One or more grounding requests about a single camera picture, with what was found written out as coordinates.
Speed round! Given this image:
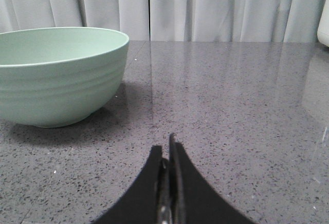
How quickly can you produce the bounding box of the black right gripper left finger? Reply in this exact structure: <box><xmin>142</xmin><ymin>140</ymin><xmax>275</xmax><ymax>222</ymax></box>
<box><xmin>94</xmin><ymin>145</ymin><xmax>170</xmax><ymax>223</ymax></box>

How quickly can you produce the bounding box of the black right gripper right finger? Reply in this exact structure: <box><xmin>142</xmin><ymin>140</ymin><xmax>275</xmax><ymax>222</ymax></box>
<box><xmin>169</xmin><ymin>133</ymin><xmax>252</xmax><ymax>223</ymax></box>

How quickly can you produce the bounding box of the green ribbed bowl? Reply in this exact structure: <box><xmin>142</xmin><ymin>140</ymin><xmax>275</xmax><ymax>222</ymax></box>
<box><xmin>1</xmin><ymin>27</ymin><xmax>130</xmax><ymax>128</ymax></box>

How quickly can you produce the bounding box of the white curtain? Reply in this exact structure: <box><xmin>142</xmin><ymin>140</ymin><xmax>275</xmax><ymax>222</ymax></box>
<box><xmin>1</xmin><ymin>0</ymin><xmax>325</xmax><ymax>42</ymax></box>

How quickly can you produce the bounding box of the white object at table edge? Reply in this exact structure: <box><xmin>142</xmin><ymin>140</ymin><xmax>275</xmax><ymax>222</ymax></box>
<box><xmin>317</xmin><ymin>8</ymin><xmax>329</xmax><ymax>47</ymax></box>

